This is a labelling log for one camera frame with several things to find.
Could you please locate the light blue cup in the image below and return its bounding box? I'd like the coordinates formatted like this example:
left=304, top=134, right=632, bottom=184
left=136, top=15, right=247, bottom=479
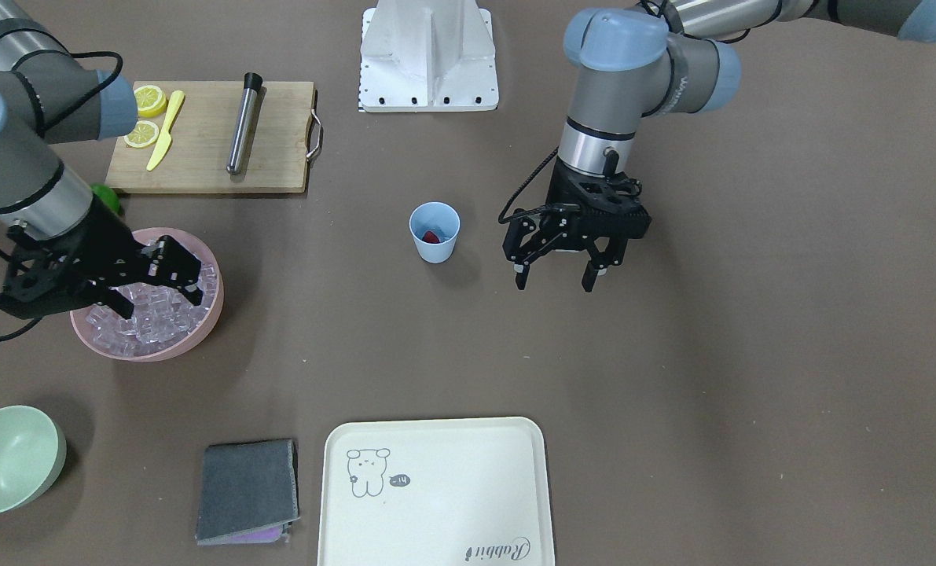
left=408, top=201, right=461, bottom=264

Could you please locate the yellow plastic knife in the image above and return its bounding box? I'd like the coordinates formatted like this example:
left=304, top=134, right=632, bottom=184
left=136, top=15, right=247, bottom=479
left=145, top=90, right=186, bottom=171

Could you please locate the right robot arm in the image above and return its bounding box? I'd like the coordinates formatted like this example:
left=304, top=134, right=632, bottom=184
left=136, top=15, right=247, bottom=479
left=0, top=1, right=204, bottom=319

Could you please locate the grey folded cloth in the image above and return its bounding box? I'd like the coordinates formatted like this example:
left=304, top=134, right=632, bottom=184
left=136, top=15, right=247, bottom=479
left=195, top=438, right=299, bottom=546

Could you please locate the steel muddler black tip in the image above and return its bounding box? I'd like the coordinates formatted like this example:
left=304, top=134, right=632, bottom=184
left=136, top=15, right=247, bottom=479
left=226, top=72, right=263, bottom=175

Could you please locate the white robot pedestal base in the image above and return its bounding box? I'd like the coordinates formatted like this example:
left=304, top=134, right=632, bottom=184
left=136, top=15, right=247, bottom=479
left=358, top=1, right=500, bottom=112

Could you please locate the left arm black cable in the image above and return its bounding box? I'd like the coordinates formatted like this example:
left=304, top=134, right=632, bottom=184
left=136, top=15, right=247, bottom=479
left=497, top=145, right=563, bottom=226

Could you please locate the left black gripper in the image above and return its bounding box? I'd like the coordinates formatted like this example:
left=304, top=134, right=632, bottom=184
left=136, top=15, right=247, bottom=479
left=512, top=161, right=652, bottom=292

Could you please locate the lemon slice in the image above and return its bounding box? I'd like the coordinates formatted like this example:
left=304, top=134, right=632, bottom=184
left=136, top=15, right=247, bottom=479
left=123, top=119, right=161, bottom=149

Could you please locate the cream rabbit tray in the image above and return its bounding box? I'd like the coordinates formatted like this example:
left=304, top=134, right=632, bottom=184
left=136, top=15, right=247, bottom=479
left=318, top=417, right=556, bottom=565

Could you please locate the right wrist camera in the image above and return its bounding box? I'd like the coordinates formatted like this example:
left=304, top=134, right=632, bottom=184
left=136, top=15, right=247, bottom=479
left=0, top=225, right=134, bottom=319

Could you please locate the green bowl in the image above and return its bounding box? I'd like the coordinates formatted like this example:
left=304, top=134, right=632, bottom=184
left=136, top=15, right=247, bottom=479
left=0, top=405, right=68, bottom=513

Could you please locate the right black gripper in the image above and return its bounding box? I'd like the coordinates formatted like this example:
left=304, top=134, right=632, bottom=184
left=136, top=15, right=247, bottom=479
left=68, top=203, right=204, bottom=306

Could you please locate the green lime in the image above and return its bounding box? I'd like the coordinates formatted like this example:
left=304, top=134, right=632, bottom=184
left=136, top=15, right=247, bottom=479
left=90, top=183, right=122, bottom=215

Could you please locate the wooden cutting board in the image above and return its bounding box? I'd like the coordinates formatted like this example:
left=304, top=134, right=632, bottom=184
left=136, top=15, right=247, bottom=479
left=105, top=79, right=317, bottom=194

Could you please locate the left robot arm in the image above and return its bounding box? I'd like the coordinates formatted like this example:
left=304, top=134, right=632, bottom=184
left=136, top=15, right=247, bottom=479
left=497, top=1, right=936, bottom=292

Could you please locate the lemon half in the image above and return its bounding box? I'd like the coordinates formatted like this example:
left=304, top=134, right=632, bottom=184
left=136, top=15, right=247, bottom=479
left=134, top=85, right=168, bottom=119

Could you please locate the pink bowl of ice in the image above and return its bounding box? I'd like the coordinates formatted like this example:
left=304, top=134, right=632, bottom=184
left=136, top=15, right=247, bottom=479
left=69, top=228, right=224, bottom=362

